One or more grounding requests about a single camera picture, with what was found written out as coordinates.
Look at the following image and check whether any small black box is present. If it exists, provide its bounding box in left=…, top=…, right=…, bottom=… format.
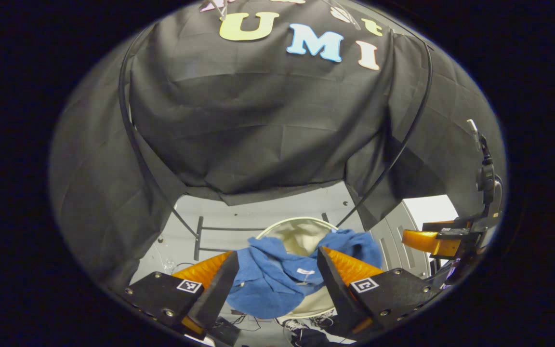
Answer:
left=208, top=317, right=242, bottom=347

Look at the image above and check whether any white ridged box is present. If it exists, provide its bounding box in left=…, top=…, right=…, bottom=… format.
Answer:
left=369, top=195, right=460, bottom=280

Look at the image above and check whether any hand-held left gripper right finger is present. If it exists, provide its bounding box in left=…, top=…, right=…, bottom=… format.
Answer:
left=317, top=247, right=447, bottom=340

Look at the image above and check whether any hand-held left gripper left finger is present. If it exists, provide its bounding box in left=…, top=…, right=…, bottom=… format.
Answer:
left=122, top=251, right=240, bottom=338

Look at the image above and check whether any black backdrop cloth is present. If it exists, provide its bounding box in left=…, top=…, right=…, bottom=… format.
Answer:
left=49, top=0, right=507, bottom=290

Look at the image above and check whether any person's black white shoe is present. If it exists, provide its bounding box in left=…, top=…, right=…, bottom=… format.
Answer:
left=282, top=318, right=313, bottom=333
left=309, top=313, right=336, bottom=329

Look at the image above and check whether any blue corduroy jacket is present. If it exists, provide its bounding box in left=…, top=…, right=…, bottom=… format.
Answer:
left=225, top=228, right=383, bottom=320

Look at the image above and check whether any thin black floor cable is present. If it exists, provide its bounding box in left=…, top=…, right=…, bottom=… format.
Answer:
left=229, top=313, right=264, bottom=333

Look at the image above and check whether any beige round laundry hamper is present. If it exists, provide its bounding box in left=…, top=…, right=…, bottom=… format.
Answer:
left=254, top=216, right=341, bottom=319

